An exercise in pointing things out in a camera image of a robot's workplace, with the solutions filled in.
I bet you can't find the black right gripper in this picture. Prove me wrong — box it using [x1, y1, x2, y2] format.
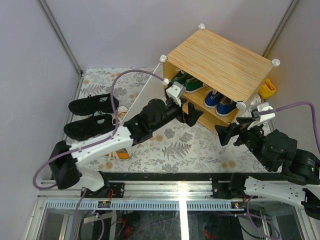
[212, 116, 272, 169]

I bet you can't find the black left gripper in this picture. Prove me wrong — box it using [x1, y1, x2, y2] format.
[151, 97, 203, 132]

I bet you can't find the blue sneaker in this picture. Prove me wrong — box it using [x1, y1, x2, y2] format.
[215, 97, 237, 117]
[204, 89, 224, 109]

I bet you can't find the green sneaker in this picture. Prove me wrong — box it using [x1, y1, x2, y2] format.
[184, 77, 207, 94]
[171, 70, 193, 85]

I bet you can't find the wooden shoe cabinet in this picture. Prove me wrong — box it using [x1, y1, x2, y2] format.
[159, 23, 280, 132]

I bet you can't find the white cabinet door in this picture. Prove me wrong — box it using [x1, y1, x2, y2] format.
[115, 72, 165, 125]

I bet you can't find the black shoe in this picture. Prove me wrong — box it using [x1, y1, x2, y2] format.
[68, 93, 114, 116]
[63, 114, 115, 141]

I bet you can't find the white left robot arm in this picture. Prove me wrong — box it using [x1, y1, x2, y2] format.
[48, 98, 204, 198]

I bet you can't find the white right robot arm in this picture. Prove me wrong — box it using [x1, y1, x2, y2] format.
[212, 117, 320, 220]

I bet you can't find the yellow plastic bin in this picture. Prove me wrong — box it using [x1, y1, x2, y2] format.
[258, 78, 277, 100]

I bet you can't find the orange sneaker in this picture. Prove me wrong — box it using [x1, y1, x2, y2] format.
[112, 105, 129, 126]
[104, 148, 131, 161]

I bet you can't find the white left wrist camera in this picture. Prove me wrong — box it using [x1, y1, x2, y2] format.
[162, 78, 186, 107]

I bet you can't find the aluminium rail frame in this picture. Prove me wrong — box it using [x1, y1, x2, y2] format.
[36, 180, 218, 203]

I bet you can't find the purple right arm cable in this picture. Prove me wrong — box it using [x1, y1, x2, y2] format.
[259, 101, 320, 152]

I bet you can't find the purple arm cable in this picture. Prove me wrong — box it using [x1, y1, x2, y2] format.
[259, 101, 320, 152]
[32, 69, 168, 240]

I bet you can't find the grey slotted cable duct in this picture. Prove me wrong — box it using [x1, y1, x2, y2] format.
[47, 199, 245, 212]

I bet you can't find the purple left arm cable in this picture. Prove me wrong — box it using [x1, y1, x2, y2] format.
[32, 69, 168, 240]

